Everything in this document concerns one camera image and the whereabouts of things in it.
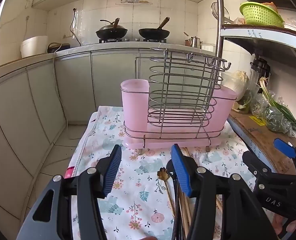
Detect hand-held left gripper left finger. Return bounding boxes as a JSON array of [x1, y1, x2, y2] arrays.
[[17, 144, 123, 240]]

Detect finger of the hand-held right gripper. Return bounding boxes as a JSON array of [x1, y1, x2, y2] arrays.
[[273, 138, 296, 167], [242, 151, 276, 180]]

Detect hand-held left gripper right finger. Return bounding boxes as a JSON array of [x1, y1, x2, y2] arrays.
[[170, 144, 279, 240]]

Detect gold flower-handle spoon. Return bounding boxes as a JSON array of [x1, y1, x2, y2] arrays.
[[157, 167, 176, 217]]

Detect black chopstick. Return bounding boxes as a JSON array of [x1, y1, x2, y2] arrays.
[[173, 179, 180, 240], [176, 182, 184, 240]]

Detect pink plastic utensil cup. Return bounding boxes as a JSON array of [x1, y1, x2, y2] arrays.
[[120, 79, 150, 137], [208, 86, 238, 132]]

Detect pink plastic drip tray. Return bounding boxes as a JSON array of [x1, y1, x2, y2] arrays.
[[124, 122, 224, 148]]

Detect green onions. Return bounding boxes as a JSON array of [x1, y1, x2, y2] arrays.
[[259, 77, 296, 135]]

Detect floral printed cloth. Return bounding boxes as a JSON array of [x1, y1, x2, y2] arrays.
[[67, 105, 276, 240]]

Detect napa cabbage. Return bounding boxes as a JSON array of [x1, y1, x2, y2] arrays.
[[229, 70, 249, 100]]

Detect black blender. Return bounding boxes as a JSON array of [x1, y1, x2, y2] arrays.
[[249, 58, 271, 84]]

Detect metal storage shelf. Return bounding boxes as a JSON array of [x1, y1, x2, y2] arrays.
[[214, 0, 296, 85]]

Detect steel kettle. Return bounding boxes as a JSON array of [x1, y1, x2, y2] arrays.
[[190, 36, 203, 48]]

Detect gas stove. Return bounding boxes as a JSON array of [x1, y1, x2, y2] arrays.
[[98, 37, 168, 43]]

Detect black countertop appliance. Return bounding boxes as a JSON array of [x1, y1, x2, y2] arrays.
[[47, 42, 71, 54]]

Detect green plastic basket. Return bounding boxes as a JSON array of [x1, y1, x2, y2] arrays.
[[239, 2, 284, 27]]

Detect orange plastic bag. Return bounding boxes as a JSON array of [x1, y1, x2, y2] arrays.
[[261, 2, 278, 13]]

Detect steel wok lid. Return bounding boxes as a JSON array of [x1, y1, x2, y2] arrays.
[[99, 19, 126, 31]]

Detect white rice cooker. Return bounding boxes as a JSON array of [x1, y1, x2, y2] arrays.
[[20, 35, 49, 58]]

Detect metal skimmer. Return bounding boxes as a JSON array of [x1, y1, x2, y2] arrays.
[[211, 2, 234, 24]]

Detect black wok with wooden handle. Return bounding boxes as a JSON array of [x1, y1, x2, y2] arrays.
[[138, 17, 171, 40], [96, 18, 128, 40]]

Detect black wall cable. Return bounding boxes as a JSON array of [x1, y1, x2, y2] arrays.
[[70, 8, 82, 47]]

